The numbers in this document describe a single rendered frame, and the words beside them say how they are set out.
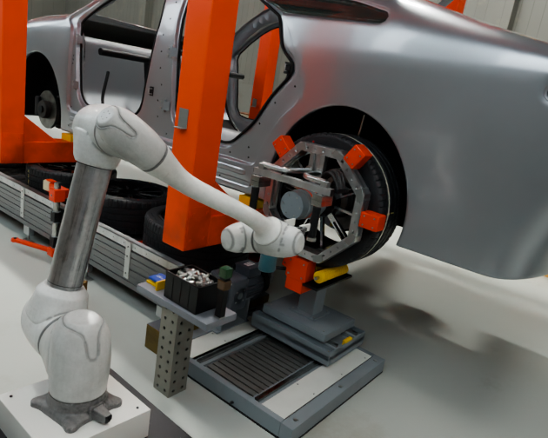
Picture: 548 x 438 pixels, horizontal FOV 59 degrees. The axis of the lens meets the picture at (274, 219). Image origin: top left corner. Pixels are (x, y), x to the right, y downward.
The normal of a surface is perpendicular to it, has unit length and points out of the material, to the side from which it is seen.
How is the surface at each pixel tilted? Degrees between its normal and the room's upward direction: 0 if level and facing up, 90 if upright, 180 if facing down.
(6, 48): 90
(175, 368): 90
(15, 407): 1
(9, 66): 90
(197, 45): 90
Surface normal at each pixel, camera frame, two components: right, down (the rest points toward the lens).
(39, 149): 0.77, 0.29
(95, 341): 0.74, -0.07
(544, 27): -0.65, 0.10
